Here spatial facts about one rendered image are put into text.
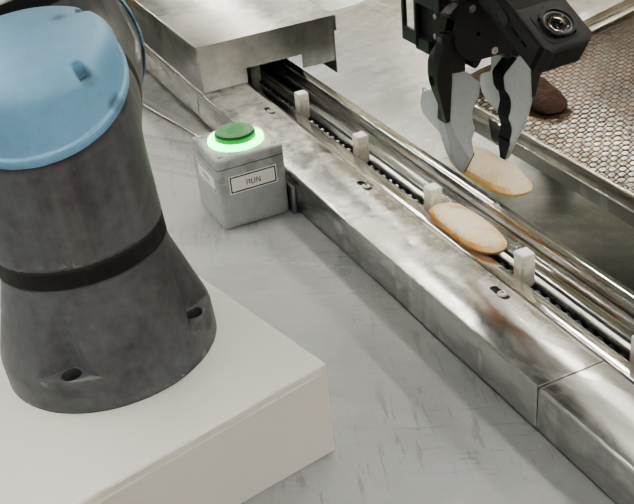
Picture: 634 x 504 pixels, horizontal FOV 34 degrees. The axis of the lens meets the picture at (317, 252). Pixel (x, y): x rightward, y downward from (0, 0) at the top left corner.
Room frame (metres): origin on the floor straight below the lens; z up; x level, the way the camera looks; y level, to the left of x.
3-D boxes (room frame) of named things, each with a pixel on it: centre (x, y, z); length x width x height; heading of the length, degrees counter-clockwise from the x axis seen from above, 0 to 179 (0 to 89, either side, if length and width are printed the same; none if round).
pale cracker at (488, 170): (0.76, -0.15, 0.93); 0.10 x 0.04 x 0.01; 24
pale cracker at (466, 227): (0.79, -0.13, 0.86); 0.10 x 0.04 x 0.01; 24
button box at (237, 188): (0.93, 0.07, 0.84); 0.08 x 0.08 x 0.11; 24
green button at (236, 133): (0.93, 0.07, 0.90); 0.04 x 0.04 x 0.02
